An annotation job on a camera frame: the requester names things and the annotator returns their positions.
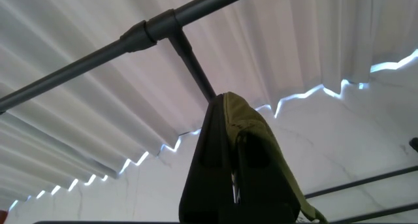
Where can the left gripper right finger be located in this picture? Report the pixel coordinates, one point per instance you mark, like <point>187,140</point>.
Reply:
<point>264,198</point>

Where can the white curtain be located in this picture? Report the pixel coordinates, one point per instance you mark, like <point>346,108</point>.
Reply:
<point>294,28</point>

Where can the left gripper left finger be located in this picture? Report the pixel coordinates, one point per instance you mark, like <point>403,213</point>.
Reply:
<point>205,185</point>

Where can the green sleeveless shirt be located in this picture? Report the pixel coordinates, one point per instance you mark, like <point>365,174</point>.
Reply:
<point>245,116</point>

